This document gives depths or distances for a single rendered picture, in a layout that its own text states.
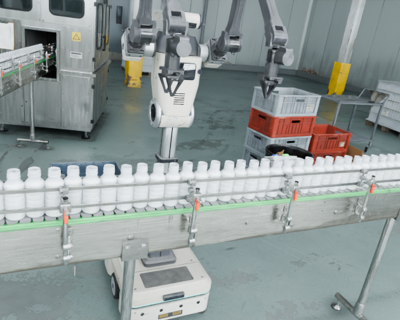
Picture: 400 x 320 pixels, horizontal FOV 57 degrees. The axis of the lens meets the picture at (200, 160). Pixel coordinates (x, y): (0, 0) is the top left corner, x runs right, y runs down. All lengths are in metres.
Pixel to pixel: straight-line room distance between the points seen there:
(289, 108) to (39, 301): 2.76
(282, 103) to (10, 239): 2.94
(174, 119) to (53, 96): 3.26
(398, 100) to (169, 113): 7.05
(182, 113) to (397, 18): 12.38
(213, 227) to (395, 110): 7.34
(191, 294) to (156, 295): 0.22
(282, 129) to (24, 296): 2.71
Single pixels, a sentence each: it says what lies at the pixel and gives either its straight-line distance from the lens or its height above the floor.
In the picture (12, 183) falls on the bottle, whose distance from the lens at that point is 1.27.
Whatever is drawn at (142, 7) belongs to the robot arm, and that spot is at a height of 1.69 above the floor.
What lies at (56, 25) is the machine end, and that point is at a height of 1.40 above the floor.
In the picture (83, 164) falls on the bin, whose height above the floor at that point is 0.94.
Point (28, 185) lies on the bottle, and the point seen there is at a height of 1.12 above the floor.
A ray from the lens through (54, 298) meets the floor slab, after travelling 2.53.
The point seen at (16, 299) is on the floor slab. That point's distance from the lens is 2.57.
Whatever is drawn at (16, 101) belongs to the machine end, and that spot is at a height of 0.42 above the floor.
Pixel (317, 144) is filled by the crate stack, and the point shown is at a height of 0.54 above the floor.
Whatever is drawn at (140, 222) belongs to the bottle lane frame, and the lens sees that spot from 1.37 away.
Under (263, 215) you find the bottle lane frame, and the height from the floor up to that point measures 0.93.
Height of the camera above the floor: 1.67
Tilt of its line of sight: 21 degrees down
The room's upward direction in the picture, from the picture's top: 8 degrees clockwise
